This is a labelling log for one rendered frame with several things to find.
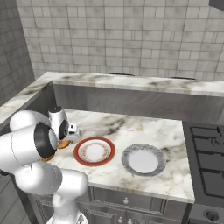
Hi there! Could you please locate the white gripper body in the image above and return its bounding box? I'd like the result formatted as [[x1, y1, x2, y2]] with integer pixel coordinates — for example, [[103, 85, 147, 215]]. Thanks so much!
[[67, 127, 83, 144]]

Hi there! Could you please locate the orange-brown pastry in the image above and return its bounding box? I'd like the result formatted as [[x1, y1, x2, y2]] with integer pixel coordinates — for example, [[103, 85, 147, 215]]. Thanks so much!
[[40, 154, 56, 163], [57, 139, 71, 150]]

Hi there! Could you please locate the red-rimmed white plate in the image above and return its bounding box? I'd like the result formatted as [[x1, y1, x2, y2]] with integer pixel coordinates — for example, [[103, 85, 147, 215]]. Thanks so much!
[[73, 136, 116, 168]]

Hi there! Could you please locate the grey-rimmed white plate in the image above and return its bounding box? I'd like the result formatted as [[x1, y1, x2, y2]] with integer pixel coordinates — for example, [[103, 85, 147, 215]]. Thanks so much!
[[120, 143, 167, 178]]

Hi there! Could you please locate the grey cupboard door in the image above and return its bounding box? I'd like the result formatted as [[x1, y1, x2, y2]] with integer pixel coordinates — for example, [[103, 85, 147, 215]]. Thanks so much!
[[125, 210, 187, 224], [78, 202, 127, 224]]

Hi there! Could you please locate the grey drawer front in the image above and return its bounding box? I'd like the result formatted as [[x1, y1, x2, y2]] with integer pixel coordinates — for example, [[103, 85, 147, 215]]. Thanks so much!
[[88, 186, 189, 216]]

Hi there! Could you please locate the black gas hob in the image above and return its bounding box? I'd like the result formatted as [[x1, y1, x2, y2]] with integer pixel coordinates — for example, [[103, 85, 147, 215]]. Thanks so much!
[[182, 121, 224, 210]]

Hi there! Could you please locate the grey stove front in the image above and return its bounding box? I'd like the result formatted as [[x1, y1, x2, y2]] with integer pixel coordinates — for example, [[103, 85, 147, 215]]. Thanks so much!
[[187, 203, 224, 224]]

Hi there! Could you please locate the black stove knob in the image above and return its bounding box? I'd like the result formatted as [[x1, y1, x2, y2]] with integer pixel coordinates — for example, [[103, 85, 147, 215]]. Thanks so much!
[[206, 209, 221, 222]]

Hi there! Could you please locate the dark grey range hood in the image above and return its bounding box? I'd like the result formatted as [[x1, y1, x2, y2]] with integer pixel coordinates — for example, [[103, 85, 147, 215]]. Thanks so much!
[[208, 0, 224, 11]]

